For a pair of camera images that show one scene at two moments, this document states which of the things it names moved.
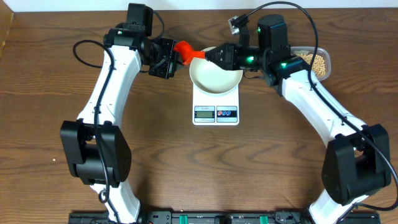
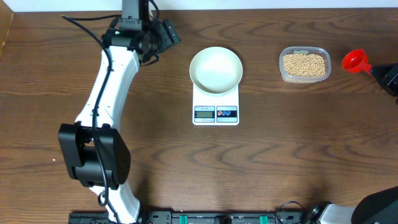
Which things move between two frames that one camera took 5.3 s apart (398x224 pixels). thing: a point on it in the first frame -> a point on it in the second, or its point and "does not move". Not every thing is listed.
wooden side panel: x=6 y=20 does not move
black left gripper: x=169 y=66 -> x=166 y=37
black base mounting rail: x=223 y=217 does not move
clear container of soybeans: x=321 y=65 does not move
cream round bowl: x=212 y=78 does not move
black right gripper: x=229 y=61 -> x=389 y=81
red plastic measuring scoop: x=185 y=53 -> x=356 y=61
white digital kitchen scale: x=216 y=109 does not move
